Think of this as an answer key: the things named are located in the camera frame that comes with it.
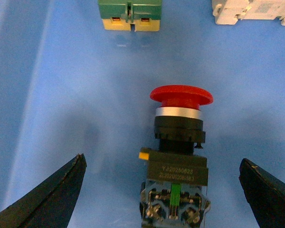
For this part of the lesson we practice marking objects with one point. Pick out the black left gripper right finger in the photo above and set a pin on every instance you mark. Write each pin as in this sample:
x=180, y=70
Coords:
x=265, y=194

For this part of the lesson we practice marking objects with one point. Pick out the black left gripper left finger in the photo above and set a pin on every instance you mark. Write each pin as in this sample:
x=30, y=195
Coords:
x=51, y=203

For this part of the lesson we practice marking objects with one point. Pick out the red mushroom push button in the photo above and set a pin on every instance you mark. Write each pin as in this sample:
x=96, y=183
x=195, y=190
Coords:
x=174, y=193

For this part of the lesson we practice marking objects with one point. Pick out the blue plastic tray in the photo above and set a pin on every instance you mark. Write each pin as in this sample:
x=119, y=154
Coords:
x=68, y=86

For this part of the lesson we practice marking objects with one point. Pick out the white circuit breaker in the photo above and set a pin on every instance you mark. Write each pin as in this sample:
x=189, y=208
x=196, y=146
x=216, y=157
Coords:
x=228, y=12

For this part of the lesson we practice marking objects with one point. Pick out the green and cream contact block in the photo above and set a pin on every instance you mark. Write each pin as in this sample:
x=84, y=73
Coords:
x=125, y=15

